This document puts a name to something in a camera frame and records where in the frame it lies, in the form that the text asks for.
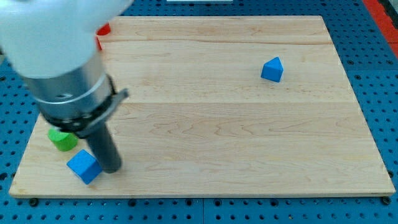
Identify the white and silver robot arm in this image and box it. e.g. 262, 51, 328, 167
1, 0, 132, 136

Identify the light wooden board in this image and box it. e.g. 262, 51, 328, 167
9, 16, 396, 198

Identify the blue triangle block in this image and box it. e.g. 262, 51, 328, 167
261, 57, 284, 83

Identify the green block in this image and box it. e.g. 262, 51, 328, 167
47, 129, 78, 152

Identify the red block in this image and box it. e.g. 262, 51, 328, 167
95, 22, 111, 51

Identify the blue cube block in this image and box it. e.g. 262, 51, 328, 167
67, 149, 103, 185

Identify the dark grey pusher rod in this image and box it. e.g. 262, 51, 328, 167
85, 123, 122, 174

